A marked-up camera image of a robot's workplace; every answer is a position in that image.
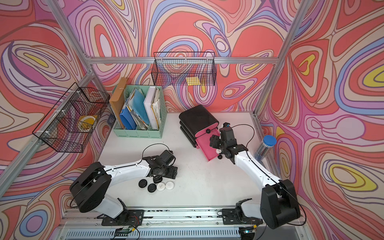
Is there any green file organizer box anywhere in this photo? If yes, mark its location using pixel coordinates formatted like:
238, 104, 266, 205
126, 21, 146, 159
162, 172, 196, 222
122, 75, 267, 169
113, 85, 168, 139

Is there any blue folder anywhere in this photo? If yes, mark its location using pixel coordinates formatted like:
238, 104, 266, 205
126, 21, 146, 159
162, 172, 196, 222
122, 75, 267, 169
120, 107, 137, 130

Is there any brown cardboard folder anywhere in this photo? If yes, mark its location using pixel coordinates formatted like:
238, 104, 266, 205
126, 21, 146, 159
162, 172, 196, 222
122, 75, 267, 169
110, 78, 128, 129

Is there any black wire basket back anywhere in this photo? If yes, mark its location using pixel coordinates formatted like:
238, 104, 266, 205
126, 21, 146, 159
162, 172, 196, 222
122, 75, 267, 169
151, 51, 217, 87

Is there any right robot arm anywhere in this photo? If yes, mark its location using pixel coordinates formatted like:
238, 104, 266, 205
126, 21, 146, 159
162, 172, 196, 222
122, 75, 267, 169
210, 127, 301, 229

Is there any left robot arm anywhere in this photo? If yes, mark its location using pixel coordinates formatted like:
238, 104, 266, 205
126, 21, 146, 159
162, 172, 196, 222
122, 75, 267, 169
70, 150, 178, 219

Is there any black square earphone case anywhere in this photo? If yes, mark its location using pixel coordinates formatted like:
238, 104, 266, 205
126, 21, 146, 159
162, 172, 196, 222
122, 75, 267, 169
153, 176, 163, 184

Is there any black wire basket left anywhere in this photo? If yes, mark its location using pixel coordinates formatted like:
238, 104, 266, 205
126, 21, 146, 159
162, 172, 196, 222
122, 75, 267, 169
33, 83, 110, 153

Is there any yellow tape roll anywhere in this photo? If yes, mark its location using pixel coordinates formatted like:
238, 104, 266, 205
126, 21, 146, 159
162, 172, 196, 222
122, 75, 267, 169
77, 116, 96, 132

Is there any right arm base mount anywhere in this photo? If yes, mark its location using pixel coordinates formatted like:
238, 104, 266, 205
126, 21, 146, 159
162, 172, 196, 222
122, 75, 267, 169
220, 208, 264, 226

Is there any black drawer cabinet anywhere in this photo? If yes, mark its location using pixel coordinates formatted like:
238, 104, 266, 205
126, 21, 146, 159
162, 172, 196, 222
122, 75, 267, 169
179, 105, 219, 148

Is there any teal plastic folder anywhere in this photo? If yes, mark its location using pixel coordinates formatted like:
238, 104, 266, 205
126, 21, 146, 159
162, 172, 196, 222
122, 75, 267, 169
129, 88, 150, 126

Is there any blue capped clear tube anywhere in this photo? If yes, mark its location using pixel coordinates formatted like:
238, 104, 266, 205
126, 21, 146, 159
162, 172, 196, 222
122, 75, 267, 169
254, 135, 277, 162

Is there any pink top drawer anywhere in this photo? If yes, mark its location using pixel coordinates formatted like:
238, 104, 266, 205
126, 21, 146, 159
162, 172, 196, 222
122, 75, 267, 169
195, 122, 219, 138

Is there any white binder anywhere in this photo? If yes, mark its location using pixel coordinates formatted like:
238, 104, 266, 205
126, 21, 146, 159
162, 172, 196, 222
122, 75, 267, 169
144, 86, 159, 130

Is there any black wire basket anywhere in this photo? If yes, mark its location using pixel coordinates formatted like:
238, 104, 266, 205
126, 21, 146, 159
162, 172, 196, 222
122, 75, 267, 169
33, 83, 110, 153
151, 51, 217, 87

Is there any yellow sticky note pad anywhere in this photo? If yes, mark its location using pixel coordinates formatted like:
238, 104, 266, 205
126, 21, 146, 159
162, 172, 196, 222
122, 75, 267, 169
186, 77, 201, 86

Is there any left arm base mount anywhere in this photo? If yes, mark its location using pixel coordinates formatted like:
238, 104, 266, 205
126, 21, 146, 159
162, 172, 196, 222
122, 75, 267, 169
100, 210, 145, 227

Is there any black round earphone case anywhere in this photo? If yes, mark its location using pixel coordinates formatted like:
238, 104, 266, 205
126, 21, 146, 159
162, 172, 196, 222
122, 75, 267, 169
138, 179, 148, 189
147, 184, 157, 193

